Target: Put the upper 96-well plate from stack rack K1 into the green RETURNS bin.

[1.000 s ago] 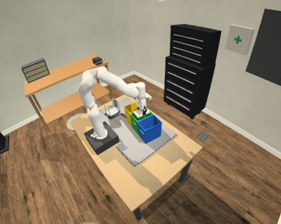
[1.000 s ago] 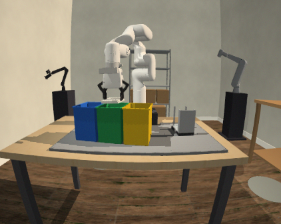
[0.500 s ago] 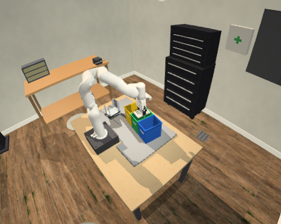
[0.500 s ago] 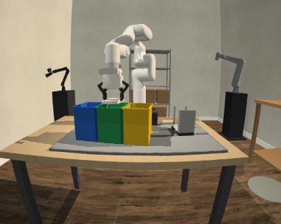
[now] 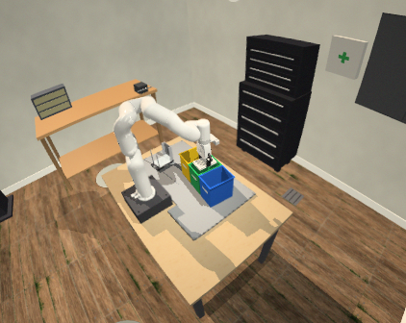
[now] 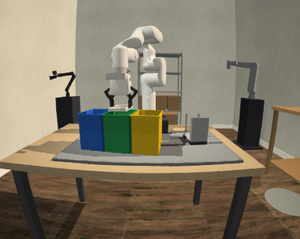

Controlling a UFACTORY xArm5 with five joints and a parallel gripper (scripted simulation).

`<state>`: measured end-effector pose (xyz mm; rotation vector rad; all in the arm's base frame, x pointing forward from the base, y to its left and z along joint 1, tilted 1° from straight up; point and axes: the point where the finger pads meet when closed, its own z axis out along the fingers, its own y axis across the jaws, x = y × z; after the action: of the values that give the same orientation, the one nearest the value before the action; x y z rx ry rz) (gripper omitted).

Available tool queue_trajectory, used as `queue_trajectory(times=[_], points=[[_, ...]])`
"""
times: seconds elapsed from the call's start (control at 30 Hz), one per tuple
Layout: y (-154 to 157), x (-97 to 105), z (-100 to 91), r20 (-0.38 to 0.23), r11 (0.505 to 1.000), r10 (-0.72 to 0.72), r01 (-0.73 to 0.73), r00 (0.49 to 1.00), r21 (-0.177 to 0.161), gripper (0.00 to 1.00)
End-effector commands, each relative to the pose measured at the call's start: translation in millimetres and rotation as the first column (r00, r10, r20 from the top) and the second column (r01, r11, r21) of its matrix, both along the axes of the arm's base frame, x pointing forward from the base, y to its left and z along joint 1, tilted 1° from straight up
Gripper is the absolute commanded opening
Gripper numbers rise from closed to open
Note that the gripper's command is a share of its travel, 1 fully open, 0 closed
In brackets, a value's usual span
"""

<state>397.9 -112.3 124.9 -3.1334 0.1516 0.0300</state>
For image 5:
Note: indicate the green bin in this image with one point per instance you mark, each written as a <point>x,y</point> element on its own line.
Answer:
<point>195,173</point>

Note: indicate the yellow open-top bin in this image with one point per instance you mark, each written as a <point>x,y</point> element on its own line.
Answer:
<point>186,158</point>

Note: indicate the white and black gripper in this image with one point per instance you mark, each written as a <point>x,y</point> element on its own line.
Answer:
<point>204,151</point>

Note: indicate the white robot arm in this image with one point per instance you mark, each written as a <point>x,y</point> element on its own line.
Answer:
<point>159,114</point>

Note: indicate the blue bin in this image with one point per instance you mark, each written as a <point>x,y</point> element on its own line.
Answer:
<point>216,190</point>

